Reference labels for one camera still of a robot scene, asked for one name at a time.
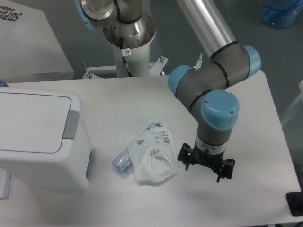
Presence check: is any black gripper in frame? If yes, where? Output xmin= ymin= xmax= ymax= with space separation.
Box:
xmin=177 ymin=143 xmax=235 ymax=182

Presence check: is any white push-lid trash can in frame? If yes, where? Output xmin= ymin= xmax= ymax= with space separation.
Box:
xmin=0 ymin=87 xmax=94 ymax=190

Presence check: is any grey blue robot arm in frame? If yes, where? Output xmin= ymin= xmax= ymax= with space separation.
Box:
xmin=75 ymin=0 xmax=261 ymax=179

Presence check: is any white torn medical pouch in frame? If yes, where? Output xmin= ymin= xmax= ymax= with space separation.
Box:
xmin=127 ymin=127 xmax=182 ymax=183

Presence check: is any black device at table edge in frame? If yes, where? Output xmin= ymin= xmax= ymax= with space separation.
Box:
xmin=286 ymin=192 xmax=303 ymax=217

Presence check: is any white rack at right edge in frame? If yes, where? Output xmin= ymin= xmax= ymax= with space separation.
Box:
xmin=280 ymin=81 xmax=303 ymax=127

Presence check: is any blue transparent water bottle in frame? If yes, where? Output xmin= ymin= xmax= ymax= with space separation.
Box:
xmin=261 ymin=0 xmax=303 ymax=29

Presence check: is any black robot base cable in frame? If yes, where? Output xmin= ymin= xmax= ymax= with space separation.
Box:
xmin=119 ymin=37 xmax=133 ymax=78

